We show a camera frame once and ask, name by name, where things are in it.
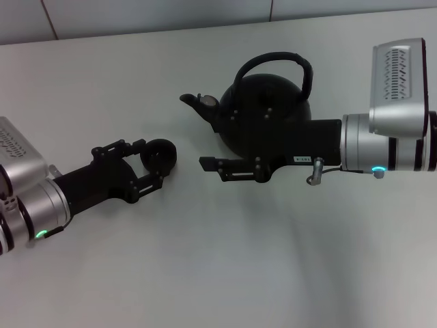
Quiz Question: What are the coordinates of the gripper cable with plug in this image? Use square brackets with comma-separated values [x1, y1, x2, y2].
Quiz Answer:
[306, 156, 387, 187]
[44, 164, 74, 240]

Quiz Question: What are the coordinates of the right gripper cable with plug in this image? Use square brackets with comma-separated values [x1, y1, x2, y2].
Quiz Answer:
[306, 156, 387, 187]

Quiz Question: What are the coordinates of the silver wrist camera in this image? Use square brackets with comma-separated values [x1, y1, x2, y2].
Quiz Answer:
[0, 115, 48, 206]
[368, 38, 430, 139]

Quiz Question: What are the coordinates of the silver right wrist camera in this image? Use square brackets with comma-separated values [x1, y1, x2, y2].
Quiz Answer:
[368, 38, 430, 139]

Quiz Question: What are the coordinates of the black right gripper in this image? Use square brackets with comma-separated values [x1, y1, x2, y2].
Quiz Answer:
[199, 107, 343, 184]

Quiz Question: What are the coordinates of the black small teacup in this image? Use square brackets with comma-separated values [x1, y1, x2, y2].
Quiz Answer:
[141, 138, 178, 177]

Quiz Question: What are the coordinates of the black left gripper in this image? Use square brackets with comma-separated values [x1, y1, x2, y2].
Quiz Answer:
[53, 138, 172, 219]

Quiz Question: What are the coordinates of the left gripper cable with plug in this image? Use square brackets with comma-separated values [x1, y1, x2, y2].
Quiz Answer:
[44, 164, 74, 240]

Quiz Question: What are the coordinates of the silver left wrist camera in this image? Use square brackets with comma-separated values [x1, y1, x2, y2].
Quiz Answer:
[0, 115, 48, 206]

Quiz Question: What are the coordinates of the black round teapot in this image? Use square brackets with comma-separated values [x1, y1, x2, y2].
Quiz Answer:
[180, 51, 314, 161]

